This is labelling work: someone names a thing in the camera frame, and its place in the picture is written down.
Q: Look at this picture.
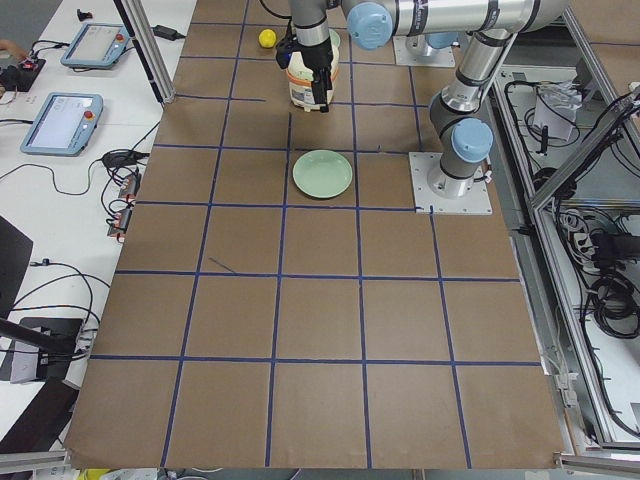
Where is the aluminium frame post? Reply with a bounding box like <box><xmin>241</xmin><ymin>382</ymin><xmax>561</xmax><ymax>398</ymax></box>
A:
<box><xmin>113</xmin><ymin>0</ymin><xmax>176</xmax><ymax>105</ymax></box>

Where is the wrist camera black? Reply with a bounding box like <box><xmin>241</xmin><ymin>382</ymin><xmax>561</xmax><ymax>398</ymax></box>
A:
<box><xmin>276</xmin><ymin>35</ymin><xmax>300</xmax><ymax>70</ymax></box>

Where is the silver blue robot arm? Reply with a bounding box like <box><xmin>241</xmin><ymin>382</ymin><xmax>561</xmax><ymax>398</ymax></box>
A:
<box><xmin>276</xmin><ymin>0</ymin><xmax>568</xmax><ymax>199</ymax></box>

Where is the upper blue teach pendant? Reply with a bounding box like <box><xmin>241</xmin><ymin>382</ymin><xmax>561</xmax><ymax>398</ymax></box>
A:
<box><xmin>60</xmin><ymin>23</ymin><xmax>130</xmax><ymax>69</ymax></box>

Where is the yellow lemon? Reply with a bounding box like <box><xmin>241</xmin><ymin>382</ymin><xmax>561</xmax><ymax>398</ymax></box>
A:
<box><xmin>258</xmin><ymin>28</ymin><xmax>277</xmax><ymax>49</ymax></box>

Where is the lower blue teach pendant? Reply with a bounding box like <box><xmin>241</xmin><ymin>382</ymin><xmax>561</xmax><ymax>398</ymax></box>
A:
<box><xmin>20</xmin><ymin>92</ymin><xmax>104</xmax><ymax>157</ymax></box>

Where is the white orange rice cooker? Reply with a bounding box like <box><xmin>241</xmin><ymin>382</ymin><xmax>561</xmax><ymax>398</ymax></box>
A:
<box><xmin>286</xmin><ymin>46</ymin><xmax>340</xmax><ymax>112</ymax></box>

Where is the small green bowl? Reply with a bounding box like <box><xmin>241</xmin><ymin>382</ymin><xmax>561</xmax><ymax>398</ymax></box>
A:
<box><xmin>329</xmin><ymin>29</ymin><xmax>341</xmax><ymax>49</ymax></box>

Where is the black power adapter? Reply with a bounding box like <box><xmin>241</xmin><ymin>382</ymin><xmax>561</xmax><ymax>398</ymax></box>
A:
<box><xmin>152</xmin><ymin>25</ymin><xmax>185</xmax><ymax>41</ymax></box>

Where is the brown paper table mat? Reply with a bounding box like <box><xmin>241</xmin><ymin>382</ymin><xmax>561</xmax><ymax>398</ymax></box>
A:
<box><xmin>65</xmin><ymin>1</ymin><xmax>564</xmax><ymax>469</ymax></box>

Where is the blue teach pendant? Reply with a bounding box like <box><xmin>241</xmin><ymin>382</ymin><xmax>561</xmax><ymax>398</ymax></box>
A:
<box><xmin>60</xmin><ymin>23</ymin><xmax>130</xmax><ymax>69</ymax></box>
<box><xmin>20</xmin><ymin>92</ymin><xmax>104</xmax><ymax>157</ymax></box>

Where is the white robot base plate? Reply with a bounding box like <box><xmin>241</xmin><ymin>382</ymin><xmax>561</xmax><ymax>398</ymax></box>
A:
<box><xmin>409</xmin><ymin>152</ymin><xmax>493</xmax><ymax>216</ymax></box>

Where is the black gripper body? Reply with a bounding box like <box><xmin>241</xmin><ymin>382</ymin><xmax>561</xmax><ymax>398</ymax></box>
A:
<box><xmin>301</xmin><ymin>37</ymin><xmax>333</xmax><ymax>84</ymax></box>

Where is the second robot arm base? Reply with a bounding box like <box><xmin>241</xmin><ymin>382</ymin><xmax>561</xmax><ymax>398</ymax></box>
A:
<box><xmin>393</xmin><ymin>32</ymin><xmax>459</xmax><ymax>68</ymax></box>

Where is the light green plate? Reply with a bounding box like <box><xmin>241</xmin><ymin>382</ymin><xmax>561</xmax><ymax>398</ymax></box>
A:
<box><xmin>292</xmin><ymin>150</ymin><xmax>353</xmax><ymax>199</ymax></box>

